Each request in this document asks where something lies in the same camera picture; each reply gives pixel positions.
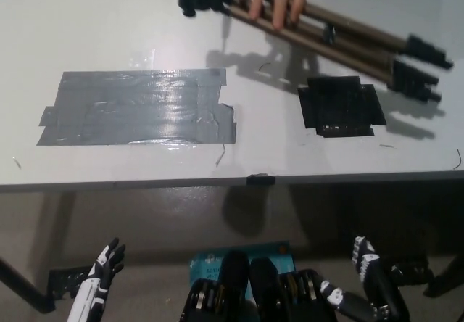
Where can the grey duct tape patch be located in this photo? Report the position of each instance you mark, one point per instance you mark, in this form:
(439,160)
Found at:
(137,108)

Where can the teal printed cardboard box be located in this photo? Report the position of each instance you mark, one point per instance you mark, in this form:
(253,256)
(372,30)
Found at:
(210,264)

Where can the small black edge tape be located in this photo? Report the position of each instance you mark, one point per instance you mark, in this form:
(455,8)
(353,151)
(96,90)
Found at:
(261,180)

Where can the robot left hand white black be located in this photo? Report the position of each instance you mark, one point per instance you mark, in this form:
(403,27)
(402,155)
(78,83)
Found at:
(96,278)

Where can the clear tape patch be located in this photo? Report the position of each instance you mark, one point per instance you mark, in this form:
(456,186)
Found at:
(143,59)

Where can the robot right hand white black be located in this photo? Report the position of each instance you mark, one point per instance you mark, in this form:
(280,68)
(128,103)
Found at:
(384,289)

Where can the black table leg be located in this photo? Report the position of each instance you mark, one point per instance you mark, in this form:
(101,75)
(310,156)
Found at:
(449,275)
(25,285)

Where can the black floor tape patch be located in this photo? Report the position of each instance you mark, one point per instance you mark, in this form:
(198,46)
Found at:
(67,282)
(413,269)

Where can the bronze and black camera tripod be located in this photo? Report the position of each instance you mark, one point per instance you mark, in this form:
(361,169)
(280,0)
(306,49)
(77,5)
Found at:
(326,35)

